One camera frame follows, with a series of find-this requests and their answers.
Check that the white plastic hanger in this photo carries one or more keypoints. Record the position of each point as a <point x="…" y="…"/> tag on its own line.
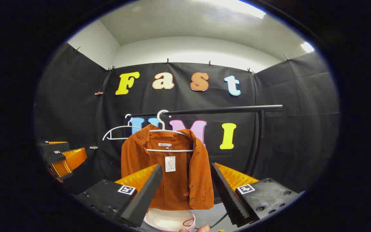
<point x="179" y="150"/>
<point x="128" y="122"/>

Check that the small ceiling light panel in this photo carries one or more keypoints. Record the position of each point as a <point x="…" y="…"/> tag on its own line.
<point x="307" y="47"/>

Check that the black clothes rack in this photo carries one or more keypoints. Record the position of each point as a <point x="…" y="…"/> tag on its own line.
<point x="224" y="110"/>

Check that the black backdrop cloth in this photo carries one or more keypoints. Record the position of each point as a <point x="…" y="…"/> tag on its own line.
<point x="269" y="90"/>

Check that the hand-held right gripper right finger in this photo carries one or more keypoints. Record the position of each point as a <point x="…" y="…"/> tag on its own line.
<point x="229" y="196"/>

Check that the long ceiling light panel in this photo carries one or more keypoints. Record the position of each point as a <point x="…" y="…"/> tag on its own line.
<point x="237" y="6"/>

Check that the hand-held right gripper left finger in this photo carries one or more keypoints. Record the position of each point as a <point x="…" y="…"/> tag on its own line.
<point x="143" y="199"/>

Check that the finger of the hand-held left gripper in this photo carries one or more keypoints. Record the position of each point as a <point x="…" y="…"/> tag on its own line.
<point x="54" y="158"/>
<point x="55" y="147"/>

